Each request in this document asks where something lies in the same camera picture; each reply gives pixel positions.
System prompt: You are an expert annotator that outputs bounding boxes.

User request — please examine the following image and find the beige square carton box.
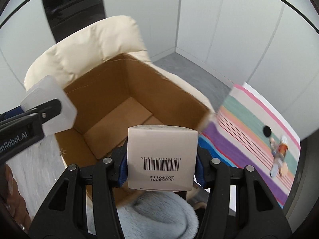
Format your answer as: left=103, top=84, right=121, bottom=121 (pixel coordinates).
left=127, top=125, right=198, bottom=192

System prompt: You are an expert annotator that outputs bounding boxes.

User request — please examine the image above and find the translucent square plastic case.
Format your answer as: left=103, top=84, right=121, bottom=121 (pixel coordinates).
left=21, top=75, right=77, bottom=136

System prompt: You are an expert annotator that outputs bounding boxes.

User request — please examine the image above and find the grey blue oval case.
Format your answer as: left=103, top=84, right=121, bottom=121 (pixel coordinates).
left=270, top=164, right=279, bottom=178

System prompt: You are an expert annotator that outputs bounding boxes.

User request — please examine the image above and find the black round puff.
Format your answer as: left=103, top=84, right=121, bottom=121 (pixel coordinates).
left=263, top=126, right=272, bottom=138

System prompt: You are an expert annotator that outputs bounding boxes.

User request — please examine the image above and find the red gold can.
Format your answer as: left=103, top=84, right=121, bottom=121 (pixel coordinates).
left=275, top=144, right=288, bottom=161

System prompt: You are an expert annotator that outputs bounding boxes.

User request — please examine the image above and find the small clear glass bottle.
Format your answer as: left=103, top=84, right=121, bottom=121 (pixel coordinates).
left=269, top=137, right=277, bottom=156

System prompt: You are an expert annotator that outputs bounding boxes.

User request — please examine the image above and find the peach powder compact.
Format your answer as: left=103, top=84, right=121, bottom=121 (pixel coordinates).
left=279, top=162, right=289, bottom=177

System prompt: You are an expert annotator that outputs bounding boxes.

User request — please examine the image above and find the white round jar lid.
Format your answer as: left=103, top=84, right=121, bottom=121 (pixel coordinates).
left=280, top=135, right=288, bottom=145

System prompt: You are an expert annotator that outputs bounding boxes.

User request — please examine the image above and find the person left hand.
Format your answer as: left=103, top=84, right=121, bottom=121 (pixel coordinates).
left=1, top=164, right=31, bottom=233

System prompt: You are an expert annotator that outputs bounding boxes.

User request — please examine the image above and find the beige slipper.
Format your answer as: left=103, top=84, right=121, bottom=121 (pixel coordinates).
left=192, top=202, right=207, bottom=210

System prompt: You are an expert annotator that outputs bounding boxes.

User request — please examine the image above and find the light blue fleece jacket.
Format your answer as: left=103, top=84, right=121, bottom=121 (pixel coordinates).
left=117, top=192, right=199, bottom=238

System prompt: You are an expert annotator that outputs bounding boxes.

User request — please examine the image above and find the striped colourful cloth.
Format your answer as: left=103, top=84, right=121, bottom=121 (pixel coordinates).
left=198, top=83, right=301, bottom=207

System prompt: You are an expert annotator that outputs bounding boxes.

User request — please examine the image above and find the brown cardboard box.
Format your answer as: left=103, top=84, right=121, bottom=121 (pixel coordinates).
left=56, top=53, right=214, bottom=167

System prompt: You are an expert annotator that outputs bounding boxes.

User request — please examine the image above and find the cream padded chair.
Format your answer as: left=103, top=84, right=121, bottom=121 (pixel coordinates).
left=23, top=15, right=218, bottom=140

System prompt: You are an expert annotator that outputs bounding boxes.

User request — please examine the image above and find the black display cabinet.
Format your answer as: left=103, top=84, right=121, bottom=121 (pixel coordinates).
left=42, top=0, right=106, bottom=43

